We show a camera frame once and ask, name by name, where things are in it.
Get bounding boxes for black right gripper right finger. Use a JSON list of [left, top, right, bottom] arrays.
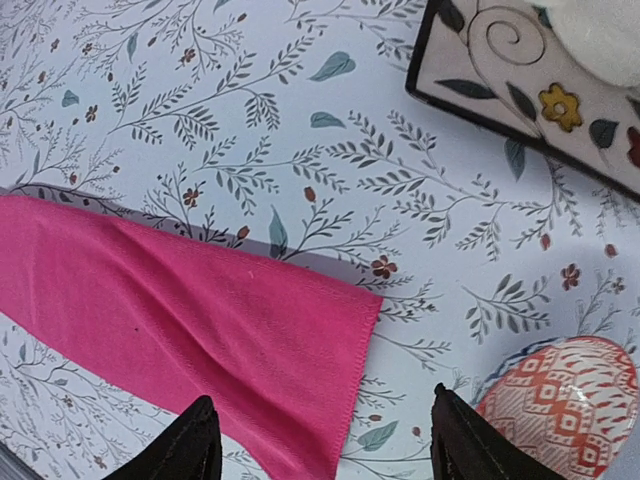
[[430, 383, 561, 480]]

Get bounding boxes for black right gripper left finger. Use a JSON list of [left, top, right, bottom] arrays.
[[106, 395, 223, 480]]

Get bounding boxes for pink towel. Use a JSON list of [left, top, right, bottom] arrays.
[[1, 195, 382, 479]]

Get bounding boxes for floral tablecloth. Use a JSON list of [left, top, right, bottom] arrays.
[[1, 1, 639, 479]]

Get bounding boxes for patterned square coaster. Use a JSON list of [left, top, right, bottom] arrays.
[[405, 1, 639, 200]]

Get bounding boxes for cream ceramic mug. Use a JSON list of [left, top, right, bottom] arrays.
[[533, 0, 639, 87]]

